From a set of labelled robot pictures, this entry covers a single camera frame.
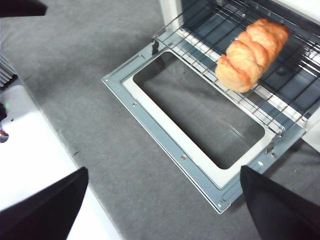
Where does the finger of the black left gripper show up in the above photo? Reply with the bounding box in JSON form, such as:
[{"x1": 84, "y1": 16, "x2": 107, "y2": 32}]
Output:
[{"x1": 0, "y1": 0, "x2": 48, "y2": 19}]

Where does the oven door with tan handle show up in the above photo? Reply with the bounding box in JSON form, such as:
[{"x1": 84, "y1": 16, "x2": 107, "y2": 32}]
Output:
[{"x1": 101, "y1": 32, "x2": 307, "y2": 215}]

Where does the grey ribbed heat sink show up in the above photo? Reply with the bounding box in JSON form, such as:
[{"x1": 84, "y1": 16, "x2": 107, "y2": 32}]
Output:
[{"x1": 0, "y1": 56, "x2": 19, "y2": 88}]

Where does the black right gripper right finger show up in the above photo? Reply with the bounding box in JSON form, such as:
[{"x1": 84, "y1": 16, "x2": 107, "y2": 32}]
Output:
[{"x1": 240, "y1": 164, "x2": 320, "y2": 240}]

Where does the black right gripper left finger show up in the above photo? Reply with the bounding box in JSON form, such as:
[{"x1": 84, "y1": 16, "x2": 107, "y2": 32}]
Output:
[{"x1": 0, "y1": 166, "x2": 90, "y2": 240}]

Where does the golden braided bread loaf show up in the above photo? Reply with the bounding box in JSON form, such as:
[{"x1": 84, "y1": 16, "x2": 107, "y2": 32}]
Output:
[{"x1": 214, "y1": 17, "x2": 291, "y2": 94}]

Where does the metal wire oven rack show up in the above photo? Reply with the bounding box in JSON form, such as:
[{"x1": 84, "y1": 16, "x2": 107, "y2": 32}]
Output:
[{"x1": 152, "y1": 0, "x2": 320, "y2": 139}]

